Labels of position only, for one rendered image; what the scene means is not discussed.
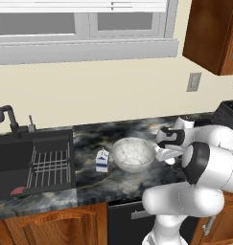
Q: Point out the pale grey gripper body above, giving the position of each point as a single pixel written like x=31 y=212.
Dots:
x=166 y=153

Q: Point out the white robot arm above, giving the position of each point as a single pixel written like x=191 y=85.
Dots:
x=198 y=178

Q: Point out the white marbled bowl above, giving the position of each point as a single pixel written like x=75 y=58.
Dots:
x=132 y=155

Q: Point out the white and blue milk carton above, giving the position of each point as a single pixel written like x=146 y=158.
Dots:
x=102 y=162

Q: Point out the black sink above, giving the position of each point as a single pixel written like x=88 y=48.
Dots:
x=12 y=159

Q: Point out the black toaster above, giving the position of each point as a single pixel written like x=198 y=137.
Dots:
x=226 y=115

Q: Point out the black dishwasher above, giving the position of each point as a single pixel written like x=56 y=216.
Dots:
x=121 y=226

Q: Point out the brown wooden cupboard door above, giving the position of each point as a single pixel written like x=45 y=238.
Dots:
x=226 y=229
x=57 y=234

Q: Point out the grey window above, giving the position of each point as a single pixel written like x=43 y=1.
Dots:
x=82 y=48

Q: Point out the grey soap dispenser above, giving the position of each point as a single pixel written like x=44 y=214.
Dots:
x=31 y=125

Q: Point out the red sponge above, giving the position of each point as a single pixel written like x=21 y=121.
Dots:
x=17 y=191

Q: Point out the black tap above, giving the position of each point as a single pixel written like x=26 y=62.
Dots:
x=10 y=116

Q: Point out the grey wall outlet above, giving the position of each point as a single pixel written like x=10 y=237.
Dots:
x=194 y=82

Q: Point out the brown wooden wall cupboard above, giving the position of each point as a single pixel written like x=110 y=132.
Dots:
x=207 y=32

